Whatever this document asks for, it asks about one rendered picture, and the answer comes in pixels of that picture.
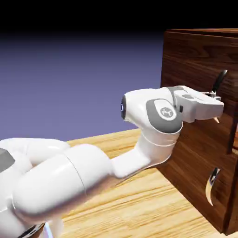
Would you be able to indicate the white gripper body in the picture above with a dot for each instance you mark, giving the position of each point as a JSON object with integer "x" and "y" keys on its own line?
{"x": 204, "y": 108}

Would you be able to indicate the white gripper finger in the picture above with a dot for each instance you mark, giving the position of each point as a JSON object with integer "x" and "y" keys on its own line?
{"x": 213, "y": 95}

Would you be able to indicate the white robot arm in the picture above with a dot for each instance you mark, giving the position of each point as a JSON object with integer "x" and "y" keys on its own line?
{"x": 74, "y": 176}

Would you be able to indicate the dark wood cabinet door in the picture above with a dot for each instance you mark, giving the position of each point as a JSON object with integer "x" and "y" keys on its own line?
{"x": 189, "y": 176}
{"x": 195, "y": 65}

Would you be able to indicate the dark wood cabinet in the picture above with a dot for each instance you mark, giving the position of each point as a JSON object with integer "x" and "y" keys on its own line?
{"x": 235, "y": 195}

